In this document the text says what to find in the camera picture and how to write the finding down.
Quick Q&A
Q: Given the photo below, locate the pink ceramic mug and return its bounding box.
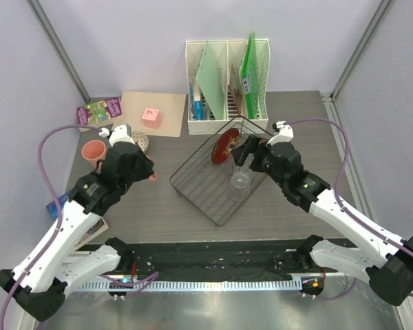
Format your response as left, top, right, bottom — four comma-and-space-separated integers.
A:
149, 173, 158, 181

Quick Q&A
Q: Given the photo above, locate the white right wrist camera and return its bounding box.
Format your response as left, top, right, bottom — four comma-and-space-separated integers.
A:
267, 121, 294, 146

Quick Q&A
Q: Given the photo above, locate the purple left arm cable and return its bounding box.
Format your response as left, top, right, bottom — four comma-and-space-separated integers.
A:
0, 124, 161, 330

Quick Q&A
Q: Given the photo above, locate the white slotted cable duct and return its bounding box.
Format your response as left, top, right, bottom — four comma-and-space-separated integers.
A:
76, 277, 302, 292

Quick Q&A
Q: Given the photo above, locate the illustrated book in organizer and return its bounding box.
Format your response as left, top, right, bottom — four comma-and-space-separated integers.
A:
229, 63, 243, 115

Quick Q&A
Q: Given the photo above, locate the brown patterned ceramic bowl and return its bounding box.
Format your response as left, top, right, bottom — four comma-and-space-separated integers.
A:
131, 131, 149, 153

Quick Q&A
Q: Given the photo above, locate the light green folder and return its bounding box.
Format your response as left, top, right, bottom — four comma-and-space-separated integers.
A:
196, 41, 227, 120

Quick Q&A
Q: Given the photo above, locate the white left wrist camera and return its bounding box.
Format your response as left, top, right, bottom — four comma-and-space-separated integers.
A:
99, 124, 135, 146

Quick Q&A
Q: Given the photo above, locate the purple paperback book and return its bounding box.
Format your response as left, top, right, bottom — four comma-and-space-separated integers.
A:
76, 97, 123, 132

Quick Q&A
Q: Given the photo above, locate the blue Jane Eyre book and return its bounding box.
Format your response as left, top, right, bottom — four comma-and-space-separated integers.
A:
46, 190, 109, 250

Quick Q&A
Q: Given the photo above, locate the pink cube block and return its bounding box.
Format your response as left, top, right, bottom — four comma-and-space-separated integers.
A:
142, 108, 162, 129

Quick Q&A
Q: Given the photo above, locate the brown cardboard sheet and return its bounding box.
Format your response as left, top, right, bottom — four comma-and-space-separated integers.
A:
114, 91, 187, 138

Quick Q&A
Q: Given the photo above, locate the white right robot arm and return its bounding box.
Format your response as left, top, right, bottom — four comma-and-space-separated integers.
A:
231, 135, 413, 306

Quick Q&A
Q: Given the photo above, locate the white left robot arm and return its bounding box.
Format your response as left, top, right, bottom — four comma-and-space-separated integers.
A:
0, 142, 154, 322

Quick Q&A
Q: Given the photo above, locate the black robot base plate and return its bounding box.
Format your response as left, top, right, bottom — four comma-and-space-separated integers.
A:
103, 239, 331, 282

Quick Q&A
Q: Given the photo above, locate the black wire dish rack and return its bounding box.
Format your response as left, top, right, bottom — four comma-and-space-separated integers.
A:
169, 116, 271, 226

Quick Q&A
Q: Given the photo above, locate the white file organizer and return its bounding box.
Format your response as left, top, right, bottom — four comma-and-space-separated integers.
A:
185, 38, 270, 135

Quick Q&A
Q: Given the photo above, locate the pink plastic tumbler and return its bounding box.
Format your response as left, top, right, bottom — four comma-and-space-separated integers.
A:
81, 140, 107, 168

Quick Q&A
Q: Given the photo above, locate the red floral lacquer plate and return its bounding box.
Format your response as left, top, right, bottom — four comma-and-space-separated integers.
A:
211, 128, 240, 164

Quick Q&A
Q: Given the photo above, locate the blue booklet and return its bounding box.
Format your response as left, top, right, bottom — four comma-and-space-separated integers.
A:
189, 78, 207, 120

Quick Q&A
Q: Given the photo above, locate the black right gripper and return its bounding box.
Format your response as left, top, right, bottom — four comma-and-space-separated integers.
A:
231, 135, 287, 188

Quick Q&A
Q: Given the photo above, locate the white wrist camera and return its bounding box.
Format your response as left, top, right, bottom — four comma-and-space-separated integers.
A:
99, 124, 135, 146
267, 121, 294, 146

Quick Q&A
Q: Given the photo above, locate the bright green mesh folder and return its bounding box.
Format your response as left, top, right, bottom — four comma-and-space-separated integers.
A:
240, 32, 259, 119

